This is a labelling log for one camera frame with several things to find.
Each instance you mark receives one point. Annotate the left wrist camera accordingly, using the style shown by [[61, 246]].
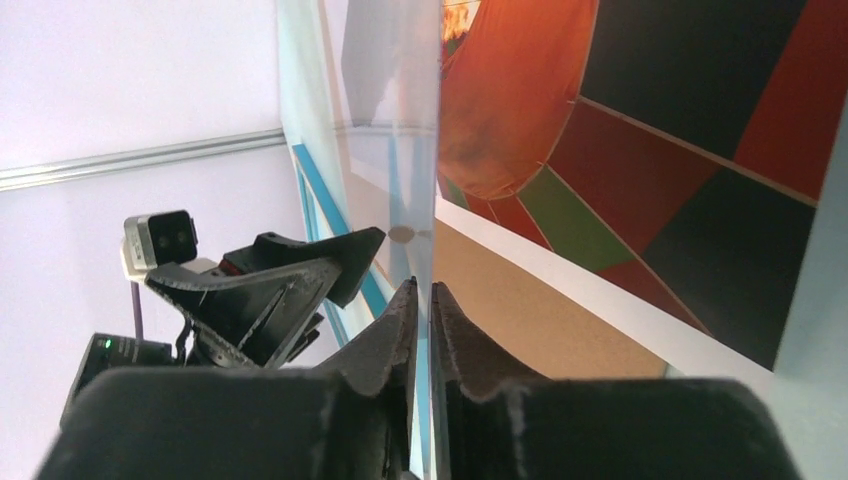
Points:
[[157, 239]]

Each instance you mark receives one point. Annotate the hot air balloon photo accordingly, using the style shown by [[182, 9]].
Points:
[[671, 153]]

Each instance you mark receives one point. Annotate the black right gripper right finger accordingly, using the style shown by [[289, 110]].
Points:
[[500, 419]]

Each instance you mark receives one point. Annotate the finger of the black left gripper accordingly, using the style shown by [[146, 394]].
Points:
[[247, 321], [353, 252]]

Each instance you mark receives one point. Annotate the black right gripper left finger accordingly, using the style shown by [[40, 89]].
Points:
[[346, 418]]

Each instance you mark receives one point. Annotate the clear glass pane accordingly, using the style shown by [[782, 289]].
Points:
[[385, 76]]

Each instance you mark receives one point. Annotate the wooden picture frame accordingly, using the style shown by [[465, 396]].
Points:
[[324, 219]]

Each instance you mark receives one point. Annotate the aluminium wall rail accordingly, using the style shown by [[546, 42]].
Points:
[[86, 167]]

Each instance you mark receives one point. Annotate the brown frame backing board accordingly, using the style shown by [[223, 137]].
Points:
[[535, 323]]

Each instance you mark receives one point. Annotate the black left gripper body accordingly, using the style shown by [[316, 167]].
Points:
[[107, 351]]

